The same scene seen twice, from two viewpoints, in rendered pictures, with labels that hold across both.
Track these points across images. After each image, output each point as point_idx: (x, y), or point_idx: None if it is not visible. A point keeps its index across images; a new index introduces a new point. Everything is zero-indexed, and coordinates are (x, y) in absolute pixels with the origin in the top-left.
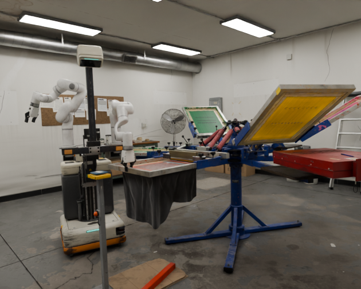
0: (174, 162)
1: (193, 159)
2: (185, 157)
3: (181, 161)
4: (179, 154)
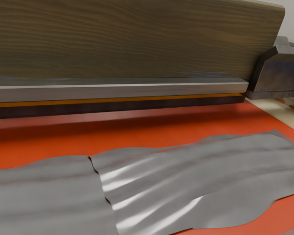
0: (36, 196)
1: (267, 74)
2: (150, 68)
3: (58, 113)
4: (10, 22)
